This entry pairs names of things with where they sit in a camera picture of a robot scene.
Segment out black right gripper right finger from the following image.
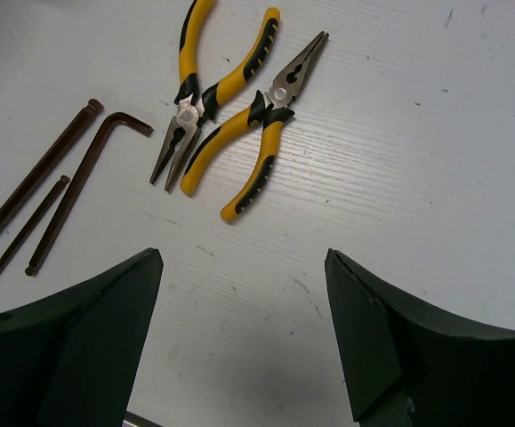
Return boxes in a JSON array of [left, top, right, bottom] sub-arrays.
[[325, 249, 515, 426]]

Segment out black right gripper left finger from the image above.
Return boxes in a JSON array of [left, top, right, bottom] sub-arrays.
[[0, 248, 164, 426]]

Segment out brown hex key with bend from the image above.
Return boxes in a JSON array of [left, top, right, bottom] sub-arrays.
[[25, 112, 154, 277]]

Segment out short brown hex key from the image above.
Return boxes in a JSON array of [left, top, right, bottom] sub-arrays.
[[0, 175, 70, 276]]

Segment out yellow black pliers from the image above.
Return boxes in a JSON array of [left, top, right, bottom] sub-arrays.
[[149, 1, 281, 192], [180, 31, 329, 222]]

